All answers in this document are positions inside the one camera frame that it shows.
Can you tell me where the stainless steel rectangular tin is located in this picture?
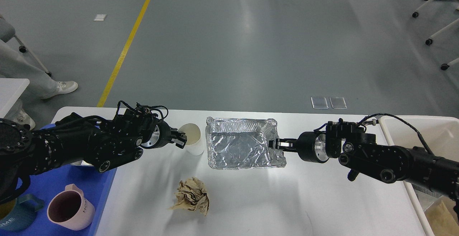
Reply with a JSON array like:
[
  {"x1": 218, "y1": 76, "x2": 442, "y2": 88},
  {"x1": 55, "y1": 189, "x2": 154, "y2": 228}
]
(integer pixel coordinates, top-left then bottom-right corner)
[{"x1": 71, "y1": 160, "x2": 92, "y2": 167}]

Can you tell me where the white wheeled chair base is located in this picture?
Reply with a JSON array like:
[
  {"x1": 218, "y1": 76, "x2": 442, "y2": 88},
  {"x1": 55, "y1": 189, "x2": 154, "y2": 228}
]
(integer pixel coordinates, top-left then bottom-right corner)
[{"x1": 411, "y1": 0, "x2": 459, "y2": 71}]

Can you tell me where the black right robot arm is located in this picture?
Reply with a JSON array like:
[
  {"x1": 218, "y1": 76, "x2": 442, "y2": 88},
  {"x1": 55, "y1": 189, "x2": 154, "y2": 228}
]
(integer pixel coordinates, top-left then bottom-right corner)
[{"x1": 268, "y1": 114, "x2": 459, "y2": 212}]

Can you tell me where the foil tray inside bin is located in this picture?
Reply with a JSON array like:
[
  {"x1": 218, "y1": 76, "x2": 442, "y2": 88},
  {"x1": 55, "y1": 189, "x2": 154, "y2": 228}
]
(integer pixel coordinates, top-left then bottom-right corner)
[{"x1": 412, "y1": 183, "x2": 442, "y2": 198}]

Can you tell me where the brown paper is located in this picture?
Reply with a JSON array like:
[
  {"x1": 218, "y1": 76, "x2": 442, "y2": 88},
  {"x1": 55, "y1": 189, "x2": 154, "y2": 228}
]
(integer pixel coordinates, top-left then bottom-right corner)
[
  {"x1": 168, "y1": 176, "x2": 210, "y2": 216},
  {"x1": 424, "y1": 197, "x2": 459, "y2": 236}
]

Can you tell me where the pink ribbed mug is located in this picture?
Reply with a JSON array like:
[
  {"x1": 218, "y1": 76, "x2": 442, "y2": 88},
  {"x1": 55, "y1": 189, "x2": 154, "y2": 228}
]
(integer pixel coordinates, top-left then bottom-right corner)
[{"x1": 47, "y1": 184, "x2": 95, "y2": 231}]

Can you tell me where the aluminium foil tray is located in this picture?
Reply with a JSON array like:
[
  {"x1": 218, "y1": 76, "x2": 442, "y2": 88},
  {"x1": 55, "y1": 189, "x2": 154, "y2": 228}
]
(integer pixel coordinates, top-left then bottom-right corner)
[{"x1": 205, "y1": 117, "x2": 287, "y2": 170}]

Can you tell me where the blue plastic tray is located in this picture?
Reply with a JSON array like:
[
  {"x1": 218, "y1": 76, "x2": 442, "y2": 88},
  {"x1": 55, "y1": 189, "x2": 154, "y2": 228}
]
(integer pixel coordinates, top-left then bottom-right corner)
[{"x1": 0, "y1": 124, "x2": 119, "y2": 236}]

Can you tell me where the brown paper inside bin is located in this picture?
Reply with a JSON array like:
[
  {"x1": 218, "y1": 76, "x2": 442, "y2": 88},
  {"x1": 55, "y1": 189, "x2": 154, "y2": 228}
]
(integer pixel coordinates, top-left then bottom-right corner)
[{"x1": 424, "y1": 197, "x2": 459, "y2": 236}]

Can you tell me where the clear floor plate left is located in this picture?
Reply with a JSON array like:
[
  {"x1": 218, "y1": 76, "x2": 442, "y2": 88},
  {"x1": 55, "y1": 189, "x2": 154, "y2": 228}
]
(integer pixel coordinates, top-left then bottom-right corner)
[{"x1": 311, "y1": 96, "x2": 328, "y2": 109}]

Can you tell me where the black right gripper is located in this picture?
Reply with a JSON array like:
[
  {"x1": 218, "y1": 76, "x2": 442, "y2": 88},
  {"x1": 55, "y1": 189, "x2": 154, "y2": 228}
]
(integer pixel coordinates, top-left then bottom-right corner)
[{"x1": 268, "y1": 132, "x2": 341, "y2": 164}]

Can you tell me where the clear floor plate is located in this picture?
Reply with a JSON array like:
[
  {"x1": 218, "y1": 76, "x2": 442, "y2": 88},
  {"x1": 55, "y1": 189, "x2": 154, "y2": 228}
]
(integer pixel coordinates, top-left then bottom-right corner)
[
  {"x1": 329, "y1": 96, "x2": 347, "y2": 109},
  {"x1": 311, "y1": 96, "x2": 328, "y2": 109}
]

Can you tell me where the white paper cup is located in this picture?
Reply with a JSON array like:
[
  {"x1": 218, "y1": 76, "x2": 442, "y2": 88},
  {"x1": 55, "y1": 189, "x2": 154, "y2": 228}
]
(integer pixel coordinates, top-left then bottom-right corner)
[{"x1": 178, "y1": 123, "x2": 204, "y2": 156}]

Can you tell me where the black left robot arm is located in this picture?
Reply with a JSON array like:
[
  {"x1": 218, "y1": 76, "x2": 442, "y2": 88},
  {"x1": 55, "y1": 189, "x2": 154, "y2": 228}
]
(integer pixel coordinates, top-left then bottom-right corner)
[{"x1": 0, "y1": 100, "x2": 187, "y2": 204}]

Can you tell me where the clear floor plate right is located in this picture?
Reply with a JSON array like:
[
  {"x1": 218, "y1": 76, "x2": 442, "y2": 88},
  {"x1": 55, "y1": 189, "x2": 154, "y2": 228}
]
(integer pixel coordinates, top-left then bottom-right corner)
[{"x1": 329, "y1": 96, "x2": 347, "y2": 109}]

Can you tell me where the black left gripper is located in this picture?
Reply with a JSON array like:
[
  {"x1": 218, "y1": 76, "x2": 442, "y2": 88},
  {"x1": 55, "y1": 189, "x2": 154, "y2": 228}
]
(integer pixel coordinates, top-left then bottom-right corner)
[{"x1": 142, "y1": 122, "x2": 188, "y2": 149}]

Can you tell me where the person in grey trousers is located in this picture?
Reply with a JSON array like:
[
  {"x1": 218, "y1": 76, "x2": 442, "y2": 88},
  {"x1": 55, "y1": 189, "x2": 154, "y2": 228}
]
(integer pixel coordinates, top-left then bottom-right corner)
[{"x1": 0, "y1": 14, "x2": 79, "y2": 131}]

